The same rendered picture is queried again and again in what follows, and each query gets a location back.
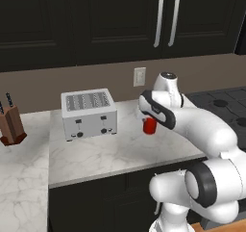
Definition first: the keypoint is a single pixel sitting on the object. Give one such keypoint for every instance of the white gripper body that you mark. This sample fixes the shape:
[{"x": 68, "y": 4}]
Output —
[{"x": 141, "y": 115}]

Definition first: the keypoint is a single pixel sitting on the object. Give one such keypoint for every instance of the white wall outlet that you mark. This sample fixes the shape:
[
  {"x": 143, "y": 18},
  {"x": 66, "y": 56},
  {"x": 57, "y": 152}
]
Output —
[{"x": 139, "y": 77}]

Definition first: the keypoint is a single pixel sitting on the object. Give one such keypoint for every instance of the silver four-slot toaster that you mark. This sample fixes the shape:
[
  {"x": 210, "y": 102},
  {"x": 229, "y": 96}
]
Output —
[{"x": 88, "y": 120}]

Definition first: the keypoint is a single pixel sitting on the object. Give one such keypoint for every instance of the dark wall cupboard door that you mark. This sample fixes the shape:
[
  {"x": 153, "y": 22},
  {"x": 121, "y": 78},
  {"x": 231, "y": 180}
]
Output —
[
  {"x": 118, "y": 20},
  {"x": 35, "y": 20},
  {"x": 205, "y": 17}
]

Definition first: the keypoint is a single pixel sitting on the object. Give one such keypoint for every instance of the black hob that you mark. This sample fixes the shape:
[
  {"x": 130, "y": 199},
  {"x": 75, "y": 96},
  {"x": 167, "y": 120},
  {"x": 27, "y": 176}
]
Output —
[{"x": 224, "y": 102}]

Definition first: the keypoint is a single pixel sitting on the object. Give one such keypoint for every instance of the red soda can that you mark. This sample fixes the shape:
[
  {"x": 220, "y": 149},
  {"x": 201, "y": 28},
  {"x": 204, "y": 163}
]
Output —
[{"x": 149, "y": 126}]

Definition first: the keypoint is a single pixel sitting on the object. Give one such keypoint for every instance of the brown wooden knife block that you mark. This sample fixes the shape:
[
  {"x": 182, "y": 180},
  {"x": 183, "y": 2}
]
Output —
[{"x": 12, "y": 126}]

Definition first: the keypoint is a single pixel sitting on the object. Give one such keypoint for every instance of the dark range hood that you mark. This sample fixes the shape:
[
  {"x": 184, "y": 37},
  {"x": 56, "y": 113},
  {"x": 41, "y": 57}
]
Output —
[{"x": 241, "y": 20}]

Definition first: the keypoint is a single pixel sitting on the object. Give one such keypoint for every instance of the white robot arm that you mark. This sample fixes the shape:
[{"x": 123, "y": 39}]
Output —
[{"x": 205, "y": 126}]

